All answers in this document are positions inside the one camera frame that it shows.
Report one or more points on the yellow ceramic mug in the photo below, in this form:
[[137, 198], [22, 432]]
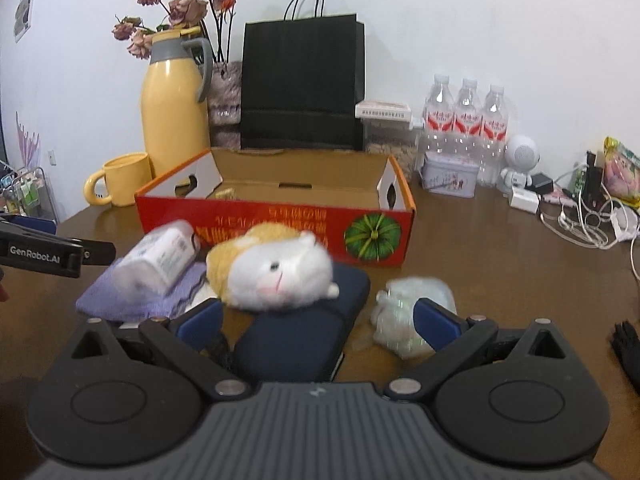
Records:
[[127, 180]]

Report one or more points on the white printed tin box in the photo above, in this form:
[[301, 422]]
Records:
[[450, 175]]

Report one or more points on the pinkish glass vase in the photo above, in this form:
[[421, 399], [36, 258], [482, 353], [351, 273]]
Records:
[[225, 110]]

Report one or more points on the pink small gadget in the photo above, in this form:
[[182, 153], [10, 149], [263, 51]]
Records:
[[559, 199]]

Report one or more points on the clear cotton swab container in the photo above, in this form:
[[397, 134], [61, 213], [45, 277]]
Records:
[[155, 260]]

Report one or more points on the navy zip pouch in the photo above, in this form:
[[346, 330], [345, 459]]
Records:
[[295, 340]]

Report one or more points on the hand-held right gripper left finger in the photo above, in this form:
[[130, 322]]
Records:
[[200, 325]]

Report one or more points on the yellow thermos jug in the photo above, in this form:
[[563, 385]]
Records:
[[175, 110]]

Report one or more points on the black power adapter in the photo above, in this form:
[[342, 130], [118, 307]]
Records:
[[542, 182]]

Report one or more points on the clear water bottle red label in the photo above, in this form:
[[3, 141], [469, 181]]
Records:
[[494, 130], [467, 115], [439, 110]]

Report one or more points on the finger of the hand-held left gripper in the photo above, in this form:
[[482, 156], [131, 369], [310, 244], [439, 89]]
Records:
[[97, 254], [30, 225]]

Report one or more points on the black paper bag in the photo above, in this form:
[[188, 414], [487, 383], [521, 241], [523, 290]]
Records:
[[300, 85]]

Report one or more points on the white wall socket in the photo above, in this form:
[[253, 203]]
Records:
[[51, 157]]

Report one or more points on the purple flower wall decal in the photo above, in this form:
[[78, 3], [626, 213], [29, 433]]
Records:
[[27, 142]]

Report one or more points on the purple knitted pouch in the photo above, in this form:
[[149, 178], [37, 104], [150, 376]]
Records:
[[125, 302]]

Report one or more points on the white and yellow plush toy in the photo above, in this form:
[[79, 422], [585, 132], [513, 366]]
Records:
[[280, 270]]

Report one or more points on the wall picture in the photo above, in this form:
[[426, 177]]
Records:
[[24, 10]]

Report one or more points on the red cardboard box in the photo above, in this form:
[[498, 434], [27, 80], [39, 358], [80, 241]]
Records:
[[300, 222]]

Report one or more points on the flat white box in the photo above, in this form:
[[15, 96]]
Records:
[[384, 109]]

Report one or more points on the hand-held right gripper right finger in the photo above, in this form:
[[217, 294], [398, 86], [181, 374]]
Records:
[[437, 325]]

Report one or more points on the dried rose bouquet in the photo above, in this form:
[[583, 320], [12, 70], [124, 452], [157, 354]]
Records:
[[172, 7]]

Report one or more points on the black upright object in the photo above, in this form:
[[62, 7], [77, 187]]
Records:
[[592, 180]]

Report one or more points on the white robot speaker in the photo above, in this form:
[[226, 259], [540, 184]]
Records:
[[520, 160]]

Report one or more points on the black glove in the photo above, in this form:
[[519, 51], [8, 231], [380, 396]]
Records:
[[627, 355]]

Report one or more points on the clear plastic food container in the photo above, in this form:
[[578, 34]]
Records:
[[390, 142]]

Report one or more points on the colourful snack packet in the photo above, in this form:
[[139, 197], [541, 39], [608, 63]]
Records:
[[622, 170]]

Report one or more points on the white charger block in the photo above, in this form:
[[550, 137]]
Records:
[[523, 200]]

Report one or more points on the iridescent plastic wad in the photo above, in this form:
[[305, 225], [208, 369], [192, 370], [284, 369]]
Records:
[[400, 310]]

